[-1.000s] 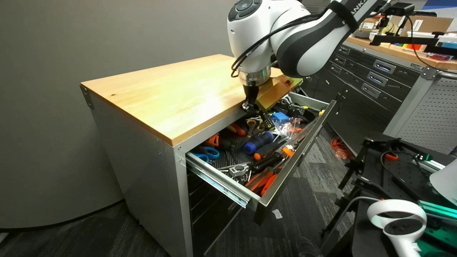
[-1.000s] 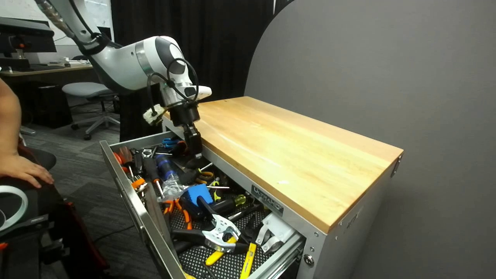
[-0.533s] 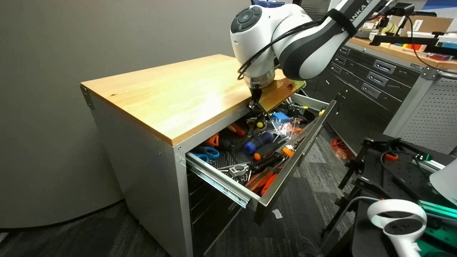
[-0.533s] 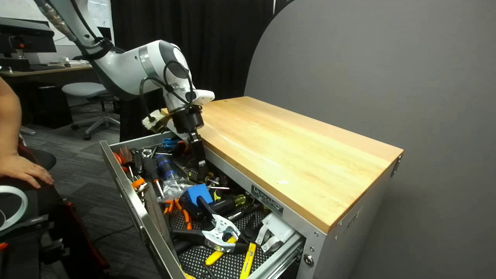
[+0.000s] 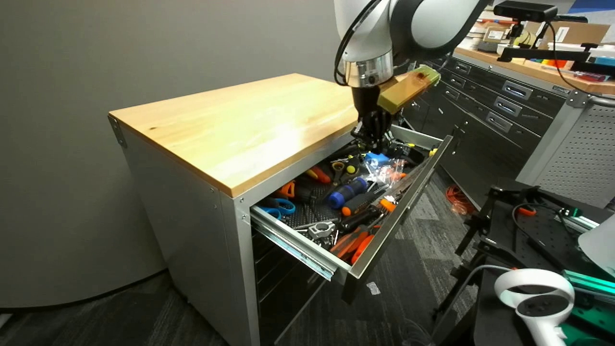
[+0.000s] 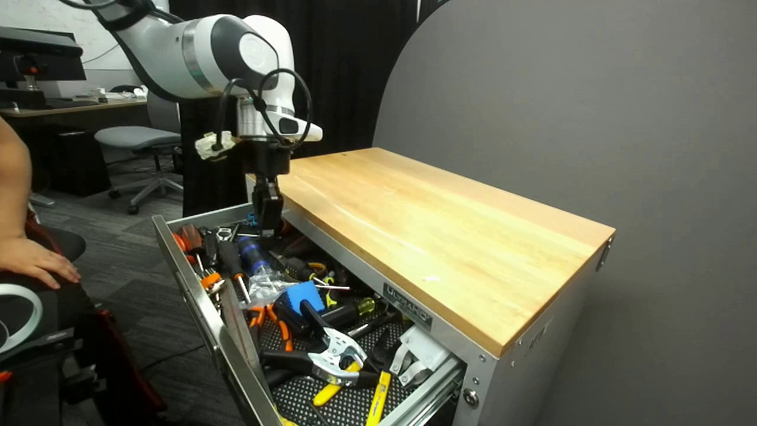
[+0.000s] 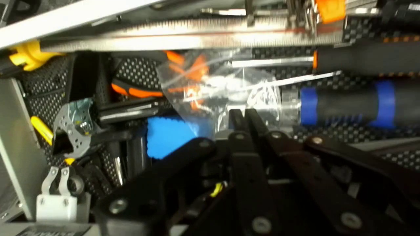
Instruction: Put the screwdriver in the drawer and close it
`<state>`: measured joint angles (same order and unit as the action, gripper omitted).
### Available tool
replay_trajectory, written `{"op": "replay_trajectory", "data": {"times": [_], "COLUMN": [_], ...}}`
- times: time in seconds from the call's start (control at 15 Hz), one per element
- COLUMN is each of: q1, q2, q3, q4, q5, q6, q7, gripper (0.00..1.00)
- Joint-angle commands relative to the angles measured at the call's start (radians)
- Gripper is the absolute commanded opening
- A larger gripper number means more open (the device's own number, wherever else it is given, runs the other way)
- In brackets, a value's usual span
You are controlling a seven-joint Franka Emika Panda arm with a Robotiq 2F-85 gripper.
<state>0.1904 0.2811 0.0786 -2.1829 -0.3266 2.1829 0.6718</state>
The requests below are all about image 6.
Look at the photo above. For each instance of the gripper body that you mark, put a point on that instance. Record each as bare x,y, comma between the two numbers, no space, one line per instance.
267,157

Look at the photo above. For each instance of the person's forearm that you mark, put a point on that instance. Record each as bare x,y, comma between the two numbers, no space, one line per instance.
12,189

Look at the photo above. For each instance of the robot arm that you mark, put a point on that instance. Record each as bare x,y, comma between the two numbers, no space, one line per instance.
207,53

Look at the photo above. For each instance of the black screwdriver orange collar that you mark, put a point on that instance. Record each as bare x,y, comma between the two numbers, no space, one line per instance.
230,257

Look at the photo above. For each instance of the red and black screwdriver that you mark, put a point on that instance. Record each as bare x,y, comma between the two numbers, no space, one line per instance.
191,238

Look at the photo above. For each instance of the drawer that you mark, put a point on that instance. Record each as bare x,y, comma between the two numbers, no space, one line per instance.
190,290

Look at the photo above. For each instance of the yellow and black screwdriver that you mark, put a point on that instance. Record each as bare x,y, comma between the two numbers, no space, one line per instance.
355,307

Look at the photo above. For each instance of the small silver wrench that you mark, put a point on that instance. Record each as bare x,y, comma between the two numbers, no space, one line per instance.
225,233

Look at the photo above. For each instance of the black curtain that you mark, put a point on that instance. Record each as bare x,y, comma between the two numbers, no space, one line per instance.
349,71

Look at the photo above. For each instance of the clear plastic bag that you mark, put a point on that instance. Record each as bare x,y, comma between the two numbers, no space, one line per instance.
269,285

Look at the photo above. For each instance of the office chair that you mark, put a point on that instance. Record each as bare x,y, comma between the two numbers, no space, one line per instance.
139,139

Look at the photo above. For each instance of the blue block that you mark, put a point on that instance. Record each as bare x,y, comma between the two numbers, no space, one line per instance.
305,296

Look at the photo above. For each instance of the black computer tower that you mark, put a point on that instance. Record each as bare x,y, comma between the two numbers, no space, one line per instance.
80,163

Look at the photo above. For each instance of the steel tool cabinet wooden top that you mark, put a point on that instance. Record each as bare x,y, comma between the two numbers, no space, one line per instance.
443,225

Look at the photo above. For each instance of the wooden desk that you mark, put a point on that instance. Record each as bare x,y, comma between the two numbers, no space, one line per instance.
71,109

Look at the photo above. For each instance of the black and silver spring clamp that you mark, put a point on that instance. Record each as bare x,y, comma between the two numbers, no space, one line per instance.
331,352

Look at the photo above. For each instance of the monitor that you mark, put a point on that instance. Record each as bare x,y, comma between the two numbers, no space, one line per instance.
41,56

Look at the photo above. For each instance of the person's hand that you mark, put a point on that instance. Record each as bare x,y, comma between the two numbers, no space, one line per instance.
35,260

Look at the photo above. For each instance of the yellow and black hand tool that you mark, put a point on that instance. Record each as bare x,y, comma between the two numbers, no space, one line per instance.
378,399

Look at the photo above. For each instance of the hand controller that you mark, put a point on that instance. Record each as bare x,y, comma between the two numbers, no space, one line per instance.
32,322

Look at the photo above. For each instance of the grey partition panel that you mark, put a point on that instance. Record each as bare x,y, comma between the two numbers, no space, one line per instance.
591,106

